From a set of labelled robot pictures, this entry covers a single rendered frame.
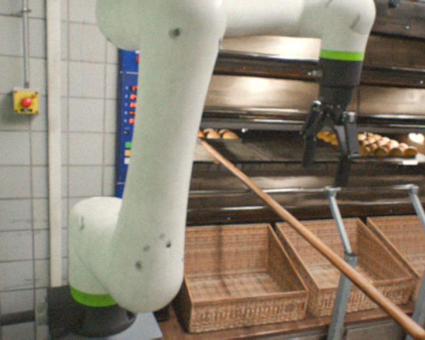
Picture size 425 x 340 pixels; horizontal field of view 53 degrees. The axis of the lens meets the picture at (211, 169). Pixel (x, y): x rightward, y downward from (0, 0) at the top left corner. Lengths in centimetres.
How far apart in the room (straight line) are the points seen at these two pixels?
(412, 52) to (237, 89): 103
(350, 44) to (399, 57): 165
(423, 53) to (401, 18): 25
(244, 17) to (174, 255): 48
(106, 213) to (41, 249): 140
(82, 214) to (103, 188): 125
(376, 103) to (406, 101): 21
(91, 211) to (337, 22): 60
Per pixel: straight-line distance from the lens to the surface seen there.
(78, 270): 86
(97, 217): 79
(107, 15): 75
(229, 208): 221
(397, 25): 258
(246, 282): 230
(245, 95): 213
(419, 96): 276
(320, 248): 136
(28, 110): 190
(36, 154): 201
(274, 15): 95
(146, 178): 64
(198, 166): 212
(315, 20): 98
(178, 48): 60
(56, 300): 91
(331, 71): 95
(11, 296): 231
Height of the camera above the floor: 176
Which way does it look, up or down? 17 degrees down
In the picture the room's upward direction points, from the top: 6 degrees clockwise
